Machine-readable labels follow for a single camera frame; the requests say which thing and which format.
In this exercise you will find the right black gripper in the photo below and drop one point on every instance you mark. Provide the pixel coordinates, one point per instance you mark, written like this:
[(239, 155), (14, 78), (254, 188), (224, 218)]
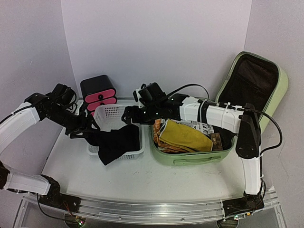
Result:
[(129, 115)]

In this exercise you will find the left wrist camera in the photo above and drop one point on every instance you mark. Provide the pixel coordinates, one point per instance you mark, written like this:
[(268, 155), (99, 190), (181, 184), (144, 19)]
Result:
[(65, 97)]

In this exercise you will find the green hard-shell suitcase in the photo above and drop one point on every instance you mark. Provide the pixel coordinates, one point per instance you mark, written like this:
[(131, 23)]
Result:
[(251, 79)]

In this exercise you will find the newspaper print garment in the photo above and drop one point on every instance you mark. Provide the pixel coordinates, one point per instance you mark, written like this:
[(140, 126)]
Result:
[(204, 128)]

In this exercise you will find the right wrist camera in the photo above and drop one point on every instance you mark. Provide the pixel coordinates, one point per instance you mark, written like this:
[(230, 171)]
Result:
[(148, 94)]

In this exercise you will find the aluminium front rail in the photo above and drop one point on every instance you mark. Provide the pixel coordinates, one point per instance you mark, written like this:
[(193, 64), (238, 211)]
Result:
[(159, 213)]

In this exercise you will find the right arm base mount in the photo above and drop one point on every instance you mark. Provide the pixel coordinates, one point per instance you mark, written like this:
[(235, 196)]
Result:
[(246, 204)]

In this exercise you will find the yellow towel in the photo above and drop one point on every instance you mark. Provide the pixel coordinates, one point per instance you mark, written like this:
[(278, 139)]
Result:
[(197, 141)]

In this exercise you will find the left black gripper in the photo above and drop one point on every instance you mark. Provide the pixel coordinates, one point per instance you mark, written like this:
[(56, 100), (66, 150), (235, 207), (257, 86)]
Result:
[(80, 124)]

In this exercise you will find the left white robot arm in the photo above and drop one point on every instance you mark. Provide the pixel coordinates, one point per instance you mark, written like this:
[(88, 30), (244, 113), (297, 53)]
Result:
[(55, 106)]

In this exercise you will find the orange snack bag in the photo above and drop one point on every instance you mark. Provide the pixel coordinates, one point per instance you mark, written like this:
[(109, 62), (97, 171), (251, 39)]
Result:
[(168, 136)]

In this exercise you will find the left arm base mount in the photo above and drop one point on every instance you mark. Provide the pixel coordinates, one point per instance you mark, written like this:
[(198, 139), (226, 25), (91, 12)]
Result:
[(61, 201)]

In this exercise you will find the black item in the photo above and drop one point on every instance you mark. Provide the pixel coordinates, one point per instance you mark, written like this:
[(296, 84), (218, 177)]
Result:
[(115, 143)]

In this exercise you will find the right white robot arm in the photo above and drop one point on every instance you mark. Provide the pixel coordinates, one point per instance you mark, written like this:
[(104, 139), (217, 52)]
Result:
[(240, 120)]

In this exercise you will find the black pink drawer organizer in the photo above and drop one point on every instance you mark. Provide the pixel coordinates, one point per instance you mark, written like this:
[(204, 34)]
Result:
[(97, 91)]

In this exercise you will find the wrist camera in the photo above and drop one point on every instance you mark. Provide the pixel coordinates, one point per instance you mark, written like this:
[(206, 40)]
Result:
[(148, 94), (65, 97)]

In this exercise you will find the white perforated plastic basket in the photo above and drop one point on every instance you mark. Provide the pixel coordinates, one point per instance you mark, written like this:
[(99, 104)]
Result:
[(108, 117)]

